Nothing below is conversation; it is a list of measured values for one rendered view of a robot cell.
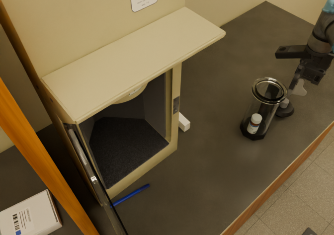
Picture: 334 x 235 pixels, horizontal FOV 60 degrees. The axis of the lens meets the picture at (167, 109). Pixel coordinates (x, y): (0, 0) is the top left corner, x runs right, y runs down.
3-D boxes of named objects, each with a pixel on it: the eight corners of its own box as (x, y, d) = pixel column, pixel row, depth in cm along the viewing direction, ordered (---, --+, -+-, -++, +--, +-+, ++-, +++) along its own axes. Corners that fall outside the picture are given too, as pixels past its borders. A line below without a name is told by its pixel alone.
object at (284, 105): (273, 99, 119) (278, 88, 114) (295, 109, 115) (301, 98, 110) (264, 113, 114) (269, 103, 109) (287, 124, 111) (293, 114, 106)
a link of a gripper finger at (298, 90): (298, 107, 99) (311, 84, 94) (282, 99, 101) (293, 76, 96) (300, 103, 102) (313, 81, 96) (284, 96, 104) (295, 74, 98)
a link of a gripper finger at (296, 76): (292, 91, 97) (303, 68, 92) (287, 89, 98) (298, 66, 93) (294, 86, 101) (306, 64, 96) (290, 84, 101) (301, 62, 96)
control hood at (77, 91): (55, 116, 54) (37, 78, 46) (183, 43, 67) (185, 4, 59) (88, 157, 49) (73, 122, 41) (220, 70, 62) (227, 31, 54)
